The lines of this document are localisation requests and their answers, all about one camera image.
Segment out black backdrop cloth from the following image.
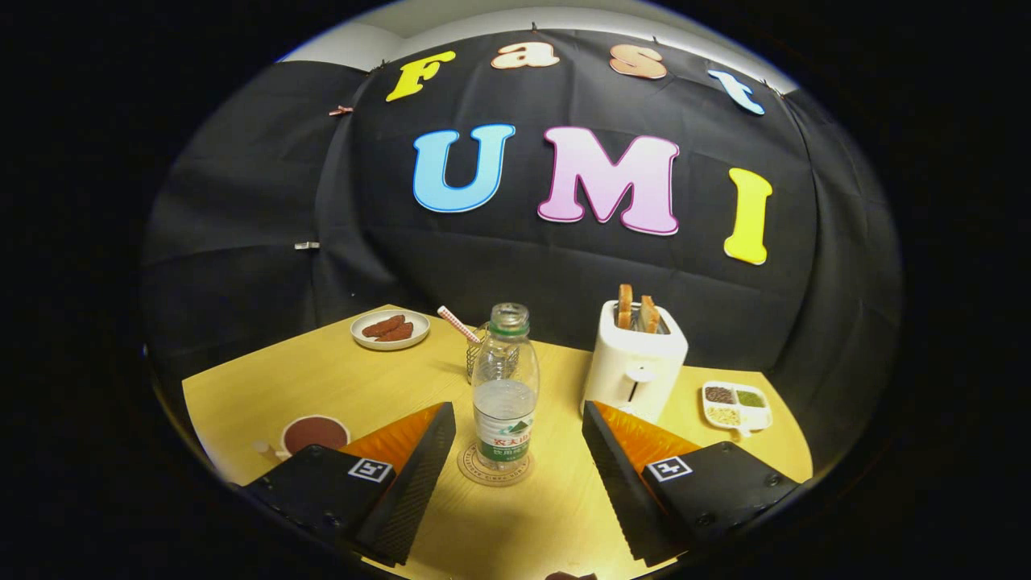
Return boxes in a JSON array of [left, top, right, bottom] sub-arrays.
[[141, 28, 903, 476]]

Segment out clear plastic juice bottle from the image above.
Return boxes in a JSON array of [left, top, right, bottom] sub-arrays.
[[471, 302, 541, 472]]

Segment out wooden table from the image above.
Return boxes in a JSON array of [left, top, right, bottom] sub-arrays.
[[181, 304, 814, 580]]

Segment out metal mesh holder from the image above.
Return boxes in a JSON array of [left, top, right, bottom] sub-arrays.
[[466, 322, 520, 385]]

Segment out white divided grain tray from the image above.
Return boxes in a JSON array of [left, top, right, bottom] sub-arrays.
[[701, 380, 773, 438]]

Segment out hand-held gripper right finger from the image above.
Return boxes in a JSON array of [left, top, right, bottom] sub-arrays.
[[582, 400, 806, 569]]

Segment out white round plate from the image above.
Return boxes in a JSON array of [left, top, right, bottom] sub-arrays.
[[350, 309, 431, 351]]

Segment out beige cup with wooden handle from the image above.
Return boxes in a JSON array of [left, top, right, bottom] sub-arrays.
[[254, 414, 352, 462]]

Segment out white toaster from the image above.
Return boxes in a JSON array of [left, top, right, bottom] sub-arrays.
[[581, 300, 689, 425]]

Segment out round printed coaster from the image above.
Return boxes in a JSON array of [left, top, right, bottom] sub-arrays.
[[457, 439, 535, 487]]

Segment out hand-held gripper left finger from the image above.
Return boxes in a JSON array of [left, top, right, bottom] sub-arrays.
[[242, 401, 458, 567]]

